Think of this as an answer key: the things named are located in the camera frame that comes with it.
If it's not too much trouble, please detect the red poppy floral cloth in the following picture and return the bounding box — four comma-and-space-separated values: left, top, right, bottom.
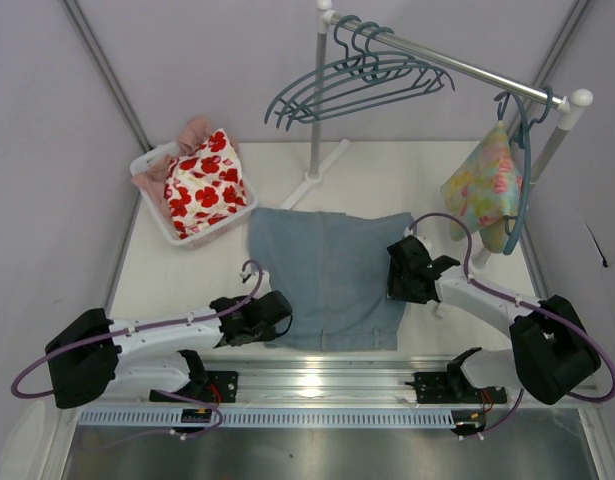
164, 129, 248, 240

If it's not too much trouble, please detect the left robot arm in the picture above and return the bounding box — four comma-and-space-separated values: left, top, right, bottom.
45, 291, 293, 409

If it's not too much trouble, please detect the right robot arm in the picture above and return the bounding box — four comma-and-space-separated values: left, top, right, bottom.
387, 236, 601, 405

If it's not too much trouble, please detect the teal hanger holding cloth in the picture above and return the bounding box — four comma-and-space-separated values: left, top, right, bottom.
494, 85, 554, 255

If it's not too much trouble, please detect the white plastic laundry basket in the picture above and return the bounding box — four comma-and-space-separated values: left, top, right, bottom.
130, 141, 258, 248

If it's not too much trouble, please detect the pink cloth in basket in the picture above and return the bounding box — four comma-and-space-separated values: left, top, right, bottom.
131, 116, 215, 220

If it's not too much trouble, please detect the light blue denim skirt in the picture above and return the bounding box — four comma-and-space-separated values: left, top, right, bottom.
248, 208, 413, 353

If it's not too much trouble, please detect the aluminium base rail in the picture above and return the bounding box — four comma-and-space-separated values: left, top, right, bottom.
56, 355, 603, 412

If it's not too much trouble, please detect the pastel floral hanging cloth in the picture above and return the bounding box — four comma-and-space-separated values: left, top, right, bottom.
440, 121, 523, 254

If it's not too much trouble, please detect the white metal clothes rack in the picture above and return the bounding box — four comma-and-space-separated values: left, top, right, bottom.
276, 0, 594, 321

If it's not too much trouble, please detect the white slotted cable duct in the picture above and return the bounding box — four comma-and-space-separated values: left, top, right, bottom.
78, 407, 456, 429

